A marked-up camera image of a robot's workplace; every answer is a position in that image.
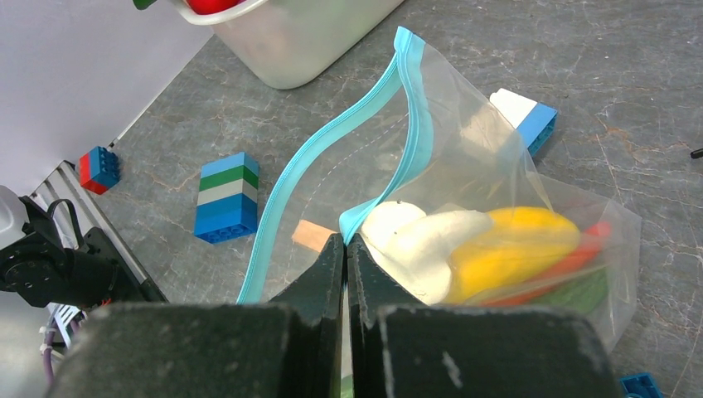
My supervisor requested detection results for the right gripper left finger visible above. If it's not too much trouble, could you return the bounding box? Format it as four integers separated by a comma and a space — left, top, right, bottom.
47, 234, 345, 397

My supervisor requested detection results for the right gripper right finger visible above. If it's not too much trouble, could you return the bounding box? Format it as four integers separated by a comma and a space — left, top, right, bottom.
346, 236, 623, 397

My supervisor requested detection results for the white toy radish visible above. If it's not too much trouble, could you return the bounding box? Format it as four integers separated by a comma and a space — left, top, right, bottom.
360, 201, 493, 305

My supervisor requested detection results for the clear zip top bag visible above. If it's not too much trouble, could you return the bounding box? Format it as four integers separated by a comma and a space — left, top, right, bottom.
237, 27, 642, 349

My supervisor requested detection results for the orange toy carrot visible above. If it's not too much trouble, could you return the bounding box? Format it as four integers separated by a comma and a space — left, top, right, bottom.
482, 221, 612, 307

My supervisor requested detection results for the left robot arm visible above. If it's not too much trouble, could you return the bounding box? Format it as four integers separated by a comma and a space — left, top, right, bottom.
1, 187, 166, 310

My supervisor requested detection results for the long wooden block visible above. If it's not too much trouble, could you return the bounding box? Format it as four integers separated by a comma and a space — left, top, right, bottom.
292, 220, 336, 254

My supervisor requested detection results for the blue green white brick stack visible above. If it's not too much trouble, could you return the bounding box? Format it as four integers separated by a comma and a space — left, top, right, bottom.
193, 152, 259, 244

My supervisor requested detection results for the red blue brick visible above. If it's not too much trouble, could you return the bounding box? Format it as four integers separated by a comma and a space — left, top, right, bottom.
79, 146, 120, 195

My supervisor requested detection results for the white plastic basket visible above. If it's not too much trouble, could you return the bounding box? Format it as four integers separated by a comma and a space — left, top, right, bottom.
173, 0, 402, 90

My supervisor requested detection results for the red toy tomato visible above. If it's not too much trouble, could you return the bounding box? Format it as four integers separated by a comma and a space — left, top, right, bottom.
186, 0, 241, 15

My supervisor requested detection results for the green leafy toy vegetable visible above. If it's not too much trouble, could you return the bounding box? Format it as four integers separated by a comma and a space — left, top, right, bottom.
133, 0, 157, 11

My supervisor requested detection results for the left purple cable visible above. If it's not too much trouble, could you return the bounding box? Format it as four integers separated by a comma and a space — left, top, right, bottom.
41, 318, 78, 388

